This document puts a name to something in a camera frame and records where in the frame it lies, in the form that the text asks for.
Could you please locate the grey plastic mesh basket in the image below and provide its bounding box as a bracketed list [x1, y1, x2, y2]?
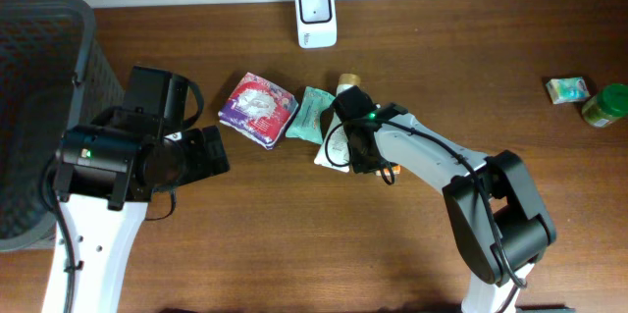
[1, 0, 124, 252]

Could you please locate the white tube gold cap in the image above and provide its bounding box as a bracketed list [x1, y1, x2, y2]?
[314, 74, 361, 173]

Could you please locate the mint green wipes pack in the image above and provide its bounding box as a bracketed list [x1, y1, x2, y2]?
[286, 86, 335, 144]

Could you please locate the orange Kleenex tissue pack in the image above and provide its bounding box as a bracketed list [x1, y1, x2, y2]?
[375, 164, 401, 177]

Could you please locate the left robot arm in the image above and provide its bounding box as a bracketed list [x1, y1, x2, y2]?
[40, 67, 230, 312]

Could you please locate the green lid jar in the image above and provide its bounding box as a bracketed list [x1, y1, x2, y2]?
[581, 83, 627, 128]

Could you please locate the green Kleenex tissue pack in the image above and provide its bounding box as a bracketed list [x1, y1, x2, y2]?
[546, 77, 591, 104]

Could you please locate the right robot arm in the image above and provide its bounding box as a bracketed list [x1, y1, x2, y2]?
[333, 86, 557, 312]

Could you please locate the white barcode scanner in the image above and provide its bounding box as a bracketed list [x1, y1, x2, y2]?
[294, 0, 338, 49]

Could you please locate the red purple pad pack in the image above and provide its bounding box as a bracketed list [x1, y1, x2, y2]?
[218, 73, 299, 150]

